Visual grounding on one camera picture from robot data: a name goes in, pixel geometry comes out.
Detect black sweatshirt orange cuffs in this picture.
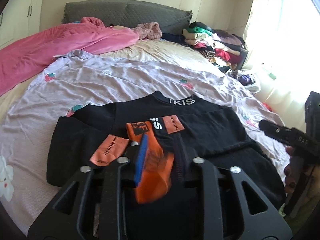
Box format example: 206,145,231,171
47,91,285,207

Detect bag of clothes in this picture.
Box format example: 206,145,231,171
226,69,261,94

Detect pile of folded clothes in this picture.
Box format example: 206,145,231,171
182,21,248,73

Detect right hand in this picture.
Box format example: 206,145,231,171
284,146,296,194

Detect lilac strawberry print bedsheet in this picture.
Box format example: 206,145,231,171
1,51,289,233

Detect dark navy garment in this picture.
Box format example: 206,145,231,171
161,33,188,47

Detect dusty pink fuzzy garment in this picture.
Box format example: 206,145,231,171
132,22,162,40

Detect grey quilted headboard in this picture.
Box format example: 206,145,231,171
62,0,193,35

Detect pink blanket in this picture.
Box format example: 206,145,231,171
1,17,139,95

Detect cream wardrobe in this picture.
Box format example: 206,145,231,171
1,0,43,48

